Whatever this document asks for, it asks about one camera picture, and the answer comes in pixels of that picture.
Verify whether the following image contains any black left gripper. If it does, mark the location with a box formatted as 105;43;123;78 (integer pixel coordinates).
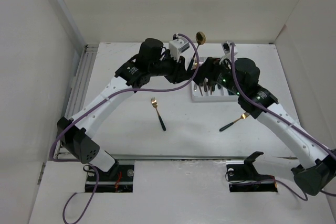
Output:
149;51;190;85

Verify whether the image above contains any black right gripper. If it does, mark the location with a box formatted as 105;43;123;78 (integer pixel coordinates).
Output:
186;56;244;97

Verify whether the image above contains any gold spoon green handle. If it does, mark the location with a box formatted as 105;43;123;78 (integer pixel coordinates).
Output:
187;31;206;71

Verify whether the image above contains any gold fork green handle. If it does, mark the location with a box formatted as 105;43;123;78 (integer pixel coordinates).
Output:
151;97;166;131
219;112;250;132

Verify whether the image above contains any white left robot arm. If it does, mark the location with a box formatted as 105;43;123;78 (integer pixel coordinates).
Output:
57;35;192;180

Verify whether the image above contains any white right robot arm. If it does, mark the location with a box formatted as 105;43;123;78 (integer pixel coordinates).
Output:
189;57;335;196

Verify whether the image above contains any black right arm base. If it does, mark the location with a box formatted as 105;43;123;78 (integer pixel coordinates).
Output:
225;151;278;193

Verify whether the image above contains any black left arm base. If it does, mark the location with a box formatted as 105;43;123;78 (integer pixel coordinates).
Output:
83;161;134;193

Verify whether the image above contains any white plastic cutlery tray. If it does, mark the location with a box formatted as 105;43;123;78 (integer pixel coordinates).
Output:
191;57;238;103

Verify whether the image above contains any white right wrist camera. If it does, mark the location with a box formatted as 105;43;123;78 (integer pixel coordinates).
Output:
221;41;233;57

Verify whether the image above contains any aluminium rail frame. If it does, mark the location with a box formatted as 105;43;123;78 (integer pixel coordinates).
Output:
51;43;100;161

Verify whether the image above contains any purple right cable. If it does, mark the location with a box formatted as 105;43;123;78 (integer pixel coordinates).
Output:
229;42;336;201

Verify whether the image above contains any purple cable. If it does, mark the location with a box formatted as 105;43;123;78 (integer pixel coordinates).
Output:
229;42;336;201
49;33;199;224

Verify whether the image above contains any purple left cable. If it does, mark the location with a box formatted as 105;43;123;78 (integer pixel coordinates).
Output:
49;33;199;224

